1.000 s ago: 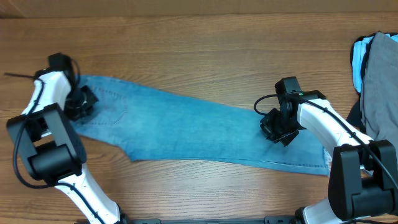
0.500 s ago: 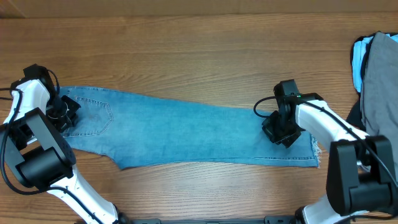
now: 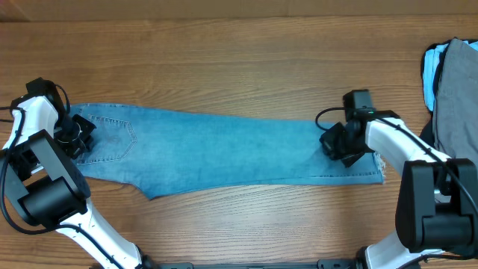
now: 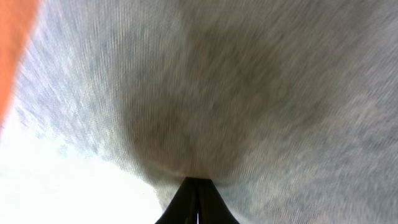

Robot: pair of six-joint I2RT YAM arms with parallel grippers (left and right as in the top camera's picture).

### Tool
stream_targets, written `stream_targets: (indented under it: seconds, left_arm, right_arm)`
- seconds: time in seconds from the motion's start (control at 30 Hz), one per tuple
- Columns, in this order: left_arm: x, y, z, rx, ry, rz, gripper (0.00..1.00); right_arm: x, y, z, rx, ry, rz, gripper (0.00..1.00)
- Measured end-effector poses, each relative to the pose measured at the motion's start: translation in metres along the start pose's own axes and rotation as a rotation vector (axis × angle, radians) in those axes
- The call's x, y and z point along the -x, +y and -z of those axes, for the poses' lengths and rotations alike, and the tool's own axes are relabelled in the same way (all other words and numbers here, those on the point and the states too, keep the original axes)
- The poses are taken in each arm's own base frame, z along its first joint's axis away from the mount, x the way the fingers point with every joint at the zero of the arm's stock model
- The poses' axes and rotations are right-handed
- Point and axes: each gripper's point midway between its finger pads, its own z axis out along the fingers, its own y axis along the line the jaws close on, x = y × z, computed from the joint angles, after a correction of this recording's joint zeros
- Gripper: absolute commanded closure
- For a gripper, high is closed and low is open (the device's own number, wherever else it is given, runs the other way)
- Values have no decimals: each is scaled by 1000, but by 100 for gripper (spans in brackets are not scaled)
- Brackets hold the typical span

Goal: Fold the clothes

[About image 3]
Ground grey folded garment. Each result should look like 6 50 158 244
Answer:
432 39 477 163

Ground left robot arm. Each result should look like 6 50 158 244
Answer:
1 78 157 269

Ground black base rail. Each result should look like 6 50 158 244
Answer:
137 259 364 269

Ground black folded garment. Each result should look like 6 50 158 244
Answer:
420 39 477 147

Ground light blue denim jeans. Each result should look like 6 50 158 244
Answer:
71 103 385 199

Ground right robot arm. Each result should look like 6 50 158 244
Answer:
317 90 477 269

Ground light blue folded garment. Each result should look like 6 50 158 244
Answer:
421 40 477 114

